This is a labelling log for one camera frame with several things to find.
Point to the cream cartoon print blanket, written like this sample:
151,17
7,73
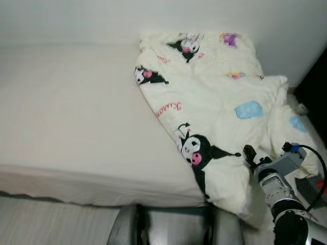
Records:
214,102

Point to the grey box red display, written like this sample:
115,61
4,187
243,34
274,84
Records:
323,185

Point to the grey right robot leg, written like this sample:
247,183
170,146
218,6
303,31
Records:
227,232

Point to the grey robot leg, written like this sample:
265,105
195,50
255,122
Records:
122,229
227,232

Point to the grey left robot leg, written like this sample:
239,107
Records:
122,229

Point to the cream sheeted bed mattress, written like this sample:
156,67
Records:
76,112

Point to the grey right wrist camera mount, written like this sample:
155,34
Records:
288,161

